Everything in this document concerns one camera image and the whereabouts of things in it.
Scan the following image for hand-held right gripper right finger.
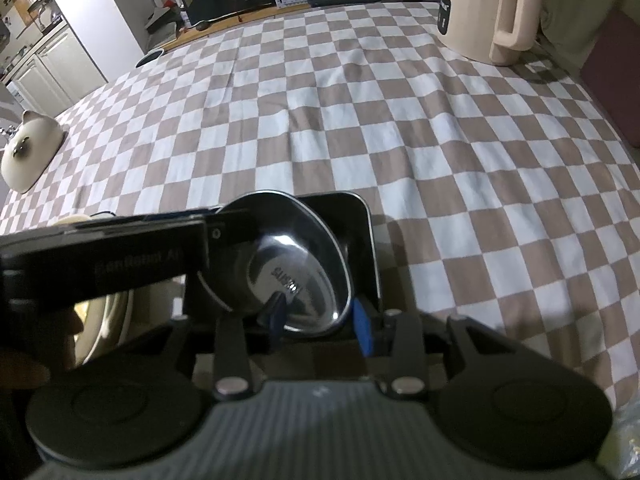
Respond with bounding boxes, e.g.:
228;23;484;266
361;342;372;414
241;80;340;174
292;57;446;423
351;298;543;401

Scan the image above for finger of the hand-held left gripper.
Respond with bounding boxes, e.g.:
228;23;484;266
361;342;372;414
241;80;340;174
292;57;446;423
206;207;262;267

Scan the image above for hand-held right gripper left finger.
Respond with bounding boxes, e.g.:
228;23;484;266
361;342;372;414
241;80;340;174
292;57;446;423
107;294;291;401

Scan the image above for round steel bowl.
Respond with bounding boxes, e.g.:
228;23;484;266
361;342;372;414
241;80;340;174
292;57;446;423
197;190;353;337

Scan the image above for square steel container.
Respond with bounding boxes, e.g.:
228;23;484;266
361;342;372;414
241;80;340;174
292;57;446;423
181;191;385;333

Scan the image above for person's left hand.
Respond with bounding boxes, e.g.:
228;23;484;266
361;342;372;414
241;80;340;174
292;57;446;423
0;305;85;391

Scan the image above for white cat-shaped ceramic holder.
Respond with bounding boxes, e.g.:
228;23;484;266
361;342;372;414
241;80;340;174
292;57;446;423
0;111;69;193

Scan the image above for checkered tablecloth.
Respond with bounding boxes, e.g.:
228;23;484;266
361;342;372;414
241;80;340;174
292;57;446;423
0;0;640;411

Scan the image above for white kitchen cabinet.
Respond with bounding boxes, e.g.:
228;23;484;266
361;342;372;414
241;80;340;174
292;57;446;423
0;25;108;116

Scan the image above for grey trash bin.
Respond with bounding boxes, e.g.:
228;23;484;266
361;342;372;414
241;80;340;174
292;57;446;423
136;47;166;68

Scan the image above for grey flat box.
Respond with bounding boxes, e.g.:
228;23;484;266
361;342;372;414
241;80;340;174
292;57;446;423
144;5;181;36

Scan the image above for white plastic bag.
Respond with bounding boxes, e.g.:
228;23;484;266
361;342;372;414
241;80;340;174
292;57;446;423
607;400;640;480

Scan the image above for cream electric kettle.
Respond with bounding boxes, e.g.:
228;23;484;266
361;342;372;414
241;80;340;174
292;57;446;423
436;0;543;67

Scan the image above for pink folded mat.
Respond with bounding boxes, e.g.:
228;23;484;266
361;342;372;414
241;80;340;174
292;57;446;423
580;10;640;146

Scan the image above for cream two-handled bowl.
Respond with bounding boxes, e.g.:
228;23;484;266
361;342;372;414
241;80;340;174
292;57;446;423
50;212;136;368

